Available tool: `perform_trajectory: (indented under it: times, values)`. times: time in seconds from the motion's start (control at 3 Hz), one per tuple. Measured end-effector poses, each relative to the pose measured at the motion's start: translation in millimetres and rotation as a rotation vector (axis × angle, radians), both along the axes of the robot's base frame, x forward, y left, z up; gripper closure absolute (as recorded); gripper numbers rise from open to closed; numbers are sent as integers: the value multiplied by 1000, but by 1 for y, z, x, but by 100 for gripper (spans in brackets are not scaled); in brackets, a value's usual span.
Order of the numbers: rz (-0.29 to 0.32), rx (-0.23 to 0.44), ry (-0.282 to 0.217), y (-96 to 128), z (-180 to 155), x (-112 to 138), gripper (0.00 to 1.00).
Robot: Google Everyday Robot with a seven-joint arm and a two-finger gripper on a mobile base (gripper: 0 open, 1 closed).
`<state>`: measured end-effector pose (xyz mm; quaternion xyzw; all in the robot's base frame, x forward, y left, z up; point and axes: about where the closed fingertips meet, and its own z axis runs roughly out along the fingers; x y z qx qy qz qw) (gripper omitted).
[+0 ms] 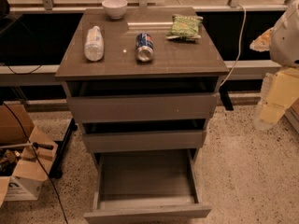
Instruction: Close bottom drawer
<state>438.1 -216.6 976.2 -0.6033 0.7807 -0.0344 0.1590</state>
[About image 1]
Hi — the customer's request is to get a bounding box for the cardboard box right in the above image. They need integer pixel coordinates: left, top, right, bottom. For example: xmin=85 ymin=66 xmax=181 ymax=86
xmin=285 ymin=99 xmax=299 ymax=133

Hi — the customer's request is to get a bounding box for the black cable left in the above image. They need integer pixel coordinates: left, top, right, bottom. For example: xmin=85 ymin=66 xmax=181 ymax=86
xmin=0 ymin=100 xmax=69 ymax=224

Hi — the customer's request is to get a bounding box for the white ceramic bowl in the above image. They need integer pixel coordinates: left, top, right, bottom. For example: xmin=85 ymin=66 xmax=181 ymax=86
xmin=102 ymin=0 xmax=128 ymax=20

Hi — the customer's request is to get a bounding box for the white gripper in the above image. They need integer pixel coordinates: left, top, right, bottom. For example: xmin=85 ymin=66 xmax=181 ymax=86
xmin=249 ymin=27 xmax=299 ymax=130

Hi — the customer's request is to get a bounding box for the white cable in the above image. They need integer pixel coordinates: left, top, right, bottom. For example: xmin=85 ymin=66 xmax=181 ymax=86
xmin=219 ymin=3 xmax=248 ymax=89

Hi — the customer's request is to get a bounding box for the open cardboard box left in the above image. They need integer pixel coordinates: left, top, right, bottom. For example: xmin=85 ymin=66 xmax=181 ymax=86
xmin=0 ymin=105 xmax=58 ymax=206

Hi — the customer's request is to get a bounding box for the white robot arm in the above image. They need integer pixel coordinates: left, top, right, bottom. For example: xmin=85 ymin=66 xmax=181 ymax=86
xmin=249 ymin=0 xmax=299 ymax=130

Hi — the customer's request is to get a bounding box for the grey drawer cabinet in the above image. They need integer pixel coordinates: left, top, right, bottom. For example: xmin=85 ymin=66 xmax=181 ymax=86
xmin=54 ymin=6 xmax=230 ymax=161

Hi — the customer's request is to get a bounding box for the grey top drawer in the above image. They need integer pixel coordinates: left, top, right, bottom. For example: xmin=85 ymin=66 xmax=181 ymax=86
xmin=67 ymin=77 xmax=219 ymax=123

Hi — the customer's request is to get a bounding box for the grey middle drawer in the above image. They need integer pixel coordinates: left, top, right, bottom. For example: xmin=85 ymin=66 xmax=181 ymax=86
xmin=83 ymin=119 xmax=206 ymax=153

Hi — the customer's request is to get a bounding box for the grey drawer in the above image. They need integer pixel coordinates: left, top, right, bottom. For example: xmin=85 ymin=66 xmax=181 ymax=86
xmin=84 ymin=149 xmax=211 ymax=224
xmin=67 ymin=77 xmax=219 ymax=123
xmin=83 ymin=119 xmax=206 ymax=153

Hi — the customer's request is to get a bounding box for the black-tipped tool handle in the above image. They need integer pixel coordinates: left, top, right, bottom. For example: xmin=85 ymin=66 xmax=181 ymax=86
xmin=0 ymin=142 xmax=54 ymax=150

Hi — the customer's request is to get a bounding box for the grey bottom drawer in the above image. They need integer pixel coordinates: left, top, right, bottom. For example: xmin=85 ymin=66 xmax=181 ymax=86
xmin=84 ymin=149 xmax=211 ymax=224

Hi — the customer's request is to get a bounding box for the blue soda can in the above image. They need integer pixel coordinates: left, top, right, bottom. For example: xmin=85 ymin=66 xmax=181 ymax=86
xmin=135 ymin=33 xmax=153 ymax=63

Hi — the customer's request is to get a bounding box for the green chip bag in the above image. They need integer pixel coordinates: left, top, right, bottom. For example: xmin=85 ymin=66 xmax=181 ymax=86
xmin=166 ymin=14 xmax=203 ymax=40

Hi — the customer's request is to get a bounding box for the black stand leg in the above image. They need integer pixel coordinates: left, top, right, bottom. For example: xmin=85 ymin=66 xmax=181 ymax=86
xmin=50 ymin=119 xmax=78 ymax=179

